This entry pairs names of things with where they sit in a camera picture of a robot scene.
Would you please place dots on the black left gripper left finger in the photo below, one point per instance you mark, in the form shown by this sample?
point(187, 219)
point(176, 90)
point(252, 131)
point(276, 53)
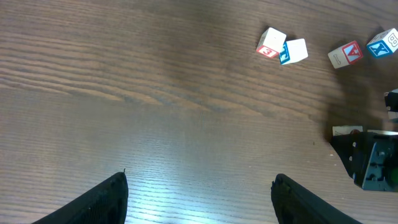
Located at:
point(106, 203)

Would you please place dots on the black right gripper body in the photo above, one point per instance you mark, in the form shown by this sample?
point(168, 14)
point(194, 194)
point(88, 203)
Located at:
point(369, 158)

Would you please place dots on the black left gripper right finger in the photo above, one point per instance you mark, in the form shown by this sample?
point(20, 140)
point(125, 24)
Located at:
point(294, 204)

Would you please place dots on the soccer ball block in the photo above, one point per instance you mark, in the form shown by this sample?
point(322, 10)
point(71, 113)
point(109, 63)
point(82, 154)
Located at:
point(344, 130)

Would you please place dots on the red A block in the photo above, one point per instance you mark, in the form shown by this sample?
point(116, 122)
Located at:
point(345, 55)

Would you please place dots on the blue X block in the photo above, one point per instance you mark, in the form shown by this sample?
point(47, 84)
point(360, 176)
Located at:
point(383, 44)

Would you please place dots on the blue J block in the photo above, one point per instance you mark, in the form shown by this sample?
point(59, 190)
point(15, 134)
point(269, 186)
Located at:
point(293, 51)

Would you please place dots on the red 3 block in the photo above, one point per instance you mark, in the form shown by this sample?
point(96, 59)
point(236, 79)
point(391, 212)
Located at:
point(271, 42)

